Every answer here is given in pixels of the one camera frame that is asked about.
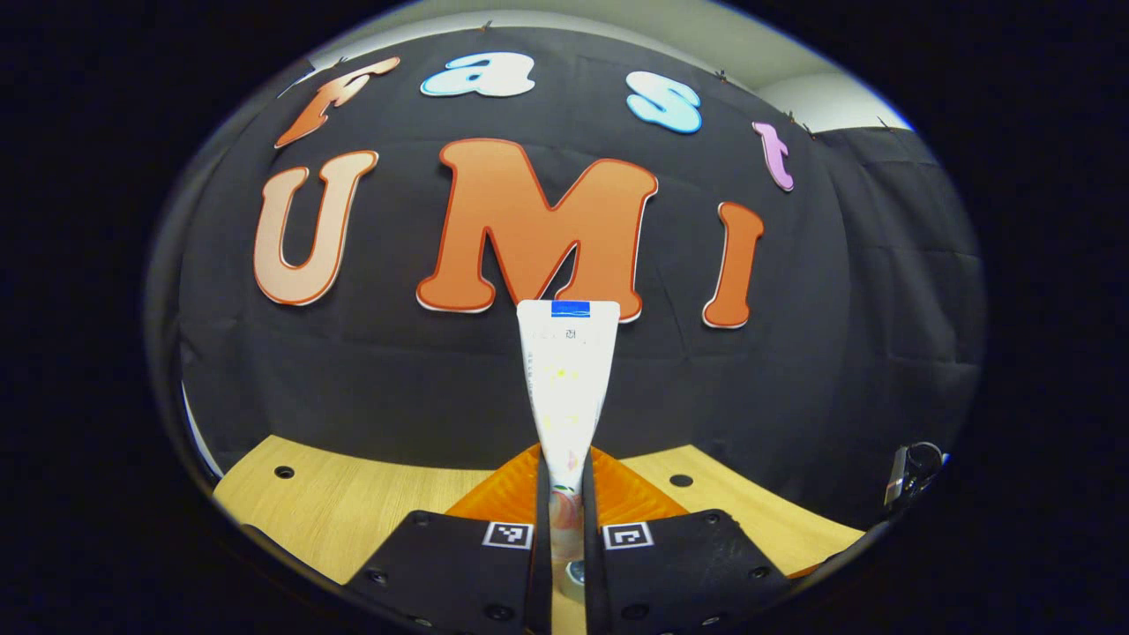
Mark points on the white toothpaste tube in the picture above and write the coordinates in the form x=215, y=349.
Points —
x=566, y=379

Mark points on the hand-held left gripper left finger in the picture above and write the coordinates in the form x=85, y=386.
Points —
x=476, y=573

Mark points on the wooden desktop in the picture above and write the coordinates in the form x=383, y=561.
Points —
x=353, y=503

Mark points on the black backdrop cloth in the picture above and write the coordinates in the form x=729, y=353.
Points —
x=397, y=370

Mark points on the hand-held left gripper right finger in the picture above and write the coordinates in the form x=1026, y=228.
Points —
x=679, y=573

